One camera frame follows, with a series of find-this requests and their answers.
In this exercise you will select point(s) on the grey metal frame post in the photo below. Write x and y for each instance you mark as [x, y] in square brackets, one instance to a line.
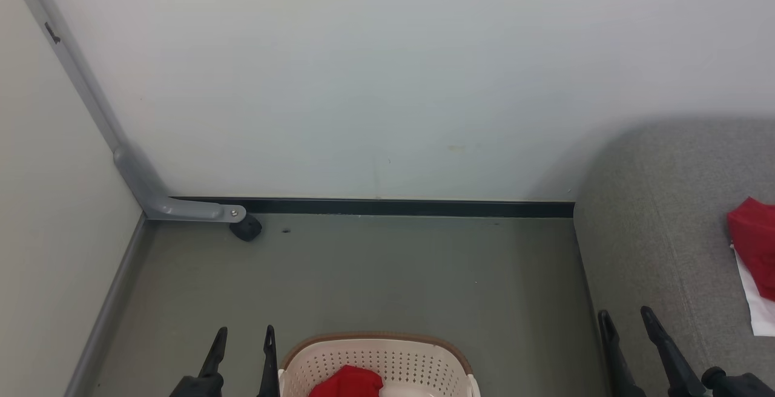
[136, 173]

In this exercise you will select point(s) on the grey wall skirting strip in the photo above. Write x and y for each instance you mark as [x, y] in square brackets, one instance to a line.
[106, 324]

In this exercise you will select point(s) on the cream perforated laundry basket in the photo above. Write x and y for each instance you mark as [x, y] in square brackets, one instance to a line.
[375, 357]

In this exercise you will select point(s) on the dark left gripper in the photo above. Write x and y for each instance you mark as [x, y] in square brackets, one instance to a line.
[197, 388]

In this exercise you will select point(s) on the red garment with white band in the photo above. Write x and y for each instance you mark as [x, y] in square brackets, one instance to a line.
[348, 383]

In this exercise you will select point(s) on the black caster wheel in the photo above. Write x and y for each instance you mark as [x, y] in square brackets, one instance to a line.
[247, 229]

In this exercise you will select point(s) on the red garment with white panel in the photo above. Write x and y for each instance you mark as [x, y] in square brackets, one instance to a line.
[757, 239]

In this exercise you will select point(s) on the grey fabric sofa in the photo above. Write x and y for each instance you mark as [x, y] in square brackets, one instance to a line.
[654, 233]

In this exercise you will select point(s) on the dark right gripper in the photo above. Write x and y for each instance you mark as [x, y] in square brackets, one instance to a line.
[738, 387]

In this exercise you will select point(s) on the black wall baseboard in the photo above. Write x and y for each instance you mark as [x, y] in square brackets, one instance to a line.
[393, 207]

